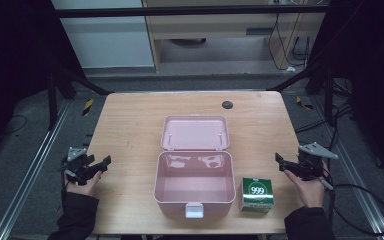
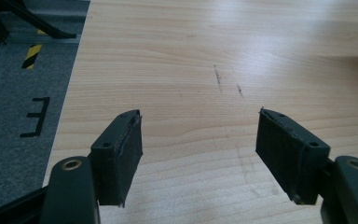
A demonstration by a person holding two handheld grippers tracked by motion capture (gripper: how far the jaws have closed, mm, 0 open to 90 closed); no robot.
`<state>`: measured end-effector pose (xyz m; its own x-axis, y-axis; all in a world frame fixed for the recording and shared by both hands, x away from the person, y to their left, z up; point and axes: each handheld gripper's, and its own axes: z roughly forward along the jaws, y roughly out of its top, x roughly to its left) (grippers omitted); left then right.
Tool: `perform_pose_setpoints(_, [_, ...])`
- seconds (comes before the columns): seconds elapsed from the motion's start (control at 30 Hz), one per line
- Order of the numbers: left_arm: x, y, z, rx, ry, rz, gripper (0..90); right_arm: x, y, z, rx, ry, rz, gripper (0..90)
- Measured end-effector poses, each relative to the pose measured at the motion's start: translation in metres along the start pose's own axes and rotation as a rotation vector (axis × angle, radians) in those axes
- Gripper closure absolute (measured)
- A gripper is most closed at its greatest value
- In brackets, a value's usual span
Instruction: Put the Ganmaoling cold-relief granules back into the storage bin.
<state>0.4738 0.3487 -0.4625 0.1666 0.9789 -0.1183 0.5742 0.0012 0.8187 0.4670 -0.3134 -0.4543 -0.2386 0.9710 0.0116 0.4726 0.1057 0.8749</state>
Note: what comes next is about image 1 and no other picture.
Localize person's left hand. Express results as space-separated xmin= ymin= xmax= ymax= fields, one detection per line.
xmin=63 ymin=169 xmax=104 ymax=198

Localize black curtain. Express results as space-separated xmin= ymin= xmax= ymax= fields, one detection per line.
xmin=304 ymin=0 xmax=384 ymax=188
xmin=0 ymin=0 xmax=88 ymax=164

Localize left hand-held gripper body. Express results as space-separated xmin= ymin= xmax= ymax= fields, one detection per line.
xmin=61 ymin=146 xmax=96 ymax=186

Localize person's right hand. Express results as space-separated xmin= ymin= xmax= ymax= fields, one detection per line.
xmin=283 ymin=161 xmax=330 ymax=210

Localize pink plastic storage box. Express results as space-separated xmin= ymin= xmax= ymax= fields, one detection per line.
xmin=152 ymin=114 xmax=237 ymax=220

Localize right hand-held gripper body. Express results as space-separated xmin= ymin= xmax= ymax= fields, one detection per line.
xmin=296 ymin=141 xmax=340 ymax=182

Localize black hanging cables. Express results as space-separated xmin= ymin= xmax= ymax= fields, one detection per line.
xmin=267 ymin=12 xmax=312 ymax=72

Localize silver cable plug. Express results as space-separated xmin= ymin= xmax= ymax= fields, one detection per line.
xmin=316 ymin=176 xmax=335 ymax=192

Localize white cabinet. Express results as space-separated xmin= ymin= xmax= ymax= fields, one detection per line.
xmin=50 ymin=0 xmax=156 ymax=70

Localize black floor cables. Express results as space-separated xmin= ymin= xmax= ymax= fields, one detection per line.
xmin=294 ymin=78 xmax=356 ymax=135

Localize black metal stand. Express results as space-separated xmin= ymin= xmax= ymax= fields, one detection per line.
xmin=265 ymin=61 xmax=336 ymax=127
xmin=45 ymin=63 xmax=114 ymax=132

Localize black horizontal frame bar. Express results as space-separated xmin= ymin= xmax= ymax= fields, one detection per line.
xmin=53 ymin=3 xmax=332 ymax=19

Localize light wooden desk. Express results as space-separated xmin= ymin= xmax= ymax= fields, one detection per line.
xmin=141 ymin=0 xmax=329 ymax=74

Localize yellow black floor tape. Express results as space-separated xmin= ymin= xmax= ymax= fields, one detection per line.
xmin=295 ymin=95 xmax=315 ymax=111
xmin=81 ymin=97 xmax=95 ymax=117

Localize green medicine box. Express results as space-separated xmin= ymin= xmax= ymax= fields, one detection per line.
xmin=239 ymin=176 xmax=276 ymax=214

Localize aluminium floor rail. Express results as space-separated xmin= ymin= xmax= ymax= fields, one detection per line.
xmin=0 ymin=99 xmax=73 ymax=240
xmin=309 ymin=95 xmax=384 ymax=240

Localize thin black floor cable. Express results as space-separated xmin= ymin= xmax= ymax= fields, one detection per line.
xmin=0 ymin=114 xmax=29 ymax=137

